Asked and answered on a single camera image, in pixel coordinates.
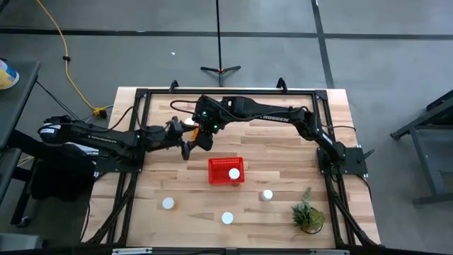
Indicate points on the dark metal table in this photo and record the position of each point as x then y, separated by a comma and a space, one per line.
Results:
424, 141

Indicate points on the yellow and blue container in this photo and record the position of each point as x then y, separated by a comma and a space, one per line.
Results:
7, 76

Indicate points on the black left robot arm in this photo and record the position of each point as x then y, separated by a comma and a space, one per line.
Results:
99, 136

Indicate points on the small green potted plant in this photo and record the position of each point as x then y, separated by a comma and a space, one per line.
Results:
306, 216

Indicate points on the black table clamp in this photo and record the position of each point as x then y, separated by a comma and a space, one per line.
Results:
173, 86
281, 85

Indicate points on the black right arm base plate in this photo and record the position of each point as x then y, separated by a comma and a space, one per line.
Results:
354, 166

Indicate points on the black tripod stand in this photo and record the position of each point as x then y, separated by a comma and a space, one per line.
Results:
219, 35

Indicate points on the black base plate lever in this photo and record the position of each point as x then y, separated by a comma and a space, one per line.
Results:
366, 156

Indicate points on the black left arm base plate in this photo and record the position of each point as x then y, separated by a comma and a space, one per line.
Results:
117, 169

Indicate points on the black metal table frame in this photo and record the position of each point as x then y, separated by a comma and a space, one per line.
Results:
163, 92

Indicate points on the red plastic basket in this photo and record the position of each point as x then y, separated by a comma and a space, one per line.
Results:
219, 166

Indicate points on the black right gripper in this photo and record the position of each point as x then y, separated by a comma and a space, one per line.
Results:
212, 113

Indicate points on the grey metal bracket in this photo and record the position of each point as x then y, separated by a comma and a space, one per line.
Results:
131, 251
329, 252

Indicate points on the dark grey side table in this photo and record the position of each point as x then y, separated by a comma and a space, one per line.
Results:
17, 106

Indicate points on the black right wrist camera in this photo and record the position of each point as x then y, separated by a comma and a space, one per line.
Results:
205, 141

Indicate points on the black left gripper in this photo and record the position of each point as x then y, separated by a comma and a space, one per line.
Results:
175, 131

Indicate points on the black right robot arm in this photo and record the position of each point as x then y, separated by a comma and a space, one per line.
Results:
276, 113

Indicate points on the grey rounded object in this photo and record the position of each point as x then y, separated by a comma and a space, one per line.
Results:
19, 242

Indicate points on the black bag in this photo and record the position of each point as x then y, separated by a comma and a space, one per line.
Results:
60, 177

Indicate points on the orange pill bottle white cap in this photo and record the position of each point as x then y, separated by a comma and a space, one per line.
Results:
168, 203
234, 173
227, 217
189, 121

